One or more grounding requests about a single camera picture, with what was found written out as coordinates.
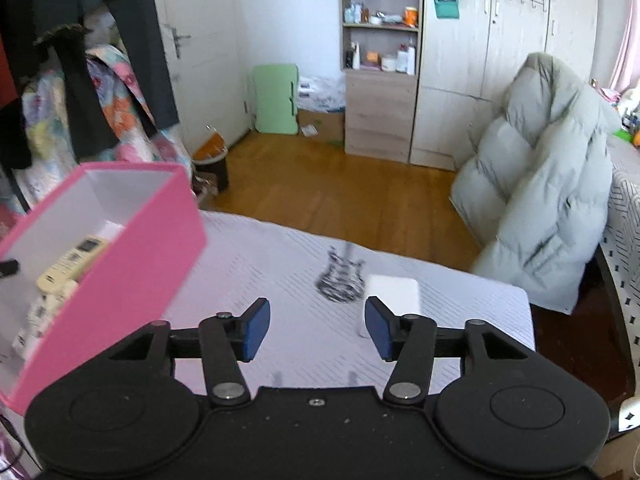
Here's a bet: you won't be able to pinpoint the light wooden wardrobe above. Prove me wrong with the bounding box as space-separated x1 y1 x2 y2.
410 0 601 171

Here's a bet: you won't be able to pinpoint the cardboard box with label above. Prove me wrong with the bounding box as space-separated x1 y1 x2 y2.
297 109 346 143

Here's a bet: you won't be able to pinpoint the cream remote control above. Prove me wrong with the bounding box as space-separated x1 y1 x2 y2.
36 236 110 293

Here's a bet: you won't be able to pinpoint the pink curtain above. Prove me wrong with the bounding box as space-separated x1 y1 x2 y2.
607 0 640 93

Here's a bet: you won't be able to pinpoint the wooden shelf cabinet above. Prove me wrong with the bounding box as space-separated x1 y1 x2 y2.
339 0 425 163

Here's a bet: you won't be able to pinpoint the grey puffer jacket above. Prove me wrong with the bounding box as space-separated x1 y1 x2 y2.
450 52 621 316

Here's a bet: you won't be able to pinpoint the white charger adapter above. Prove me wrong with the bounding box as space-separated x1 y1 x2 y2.
357 274 421 342

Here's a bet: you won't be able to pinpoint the black guitar keychain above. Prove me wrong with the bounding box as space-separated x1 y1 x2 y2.
315 242 366 303

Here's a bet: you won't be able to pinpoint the black-white patterned tablecloth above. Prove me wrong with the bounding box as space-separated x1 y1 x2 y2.
600 135 640 361

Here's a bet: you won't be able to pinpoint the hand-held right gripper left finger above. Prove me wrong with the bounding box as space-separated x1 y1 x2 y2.
107 297 271 407

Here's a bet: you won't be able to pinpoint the black hanging garment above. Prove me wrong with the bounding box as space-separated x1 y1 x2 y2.
0 0 181 171

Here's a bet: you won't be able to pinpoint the white door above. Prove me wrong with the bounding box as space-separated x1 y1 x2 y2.
150 0 251 156

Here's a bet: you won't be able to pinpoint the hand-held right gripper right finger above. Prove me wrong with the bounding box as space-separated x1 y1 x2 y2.
364 296 530 406

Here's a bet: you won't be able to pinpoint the pink storage box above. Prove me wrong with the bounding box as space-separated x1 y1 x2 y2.
0 161 208 416

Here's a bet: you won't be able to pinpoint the green folding stool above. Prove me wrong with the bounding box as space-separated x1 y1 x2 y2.
250 63 301 136

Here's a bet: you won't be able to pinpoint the trash bin with orange bag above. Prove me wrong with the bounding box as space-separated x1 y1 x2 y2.
192 130 231 196

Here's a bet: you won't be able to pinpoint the cream remote with black print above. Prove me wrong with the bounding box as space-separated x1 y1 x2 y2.
12 280 81 361

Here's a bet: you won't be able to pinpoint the white lotion bottle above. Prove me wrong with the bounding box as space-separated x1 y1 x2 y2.
397 37 417 75

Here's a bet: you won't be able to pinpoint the white plastic bags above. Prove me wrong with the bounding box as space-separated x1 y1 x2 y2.
297 75 347 113

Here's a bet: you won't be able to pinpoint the floral quilt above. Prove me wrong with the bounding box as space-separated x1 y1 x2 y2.
15 45 193 211

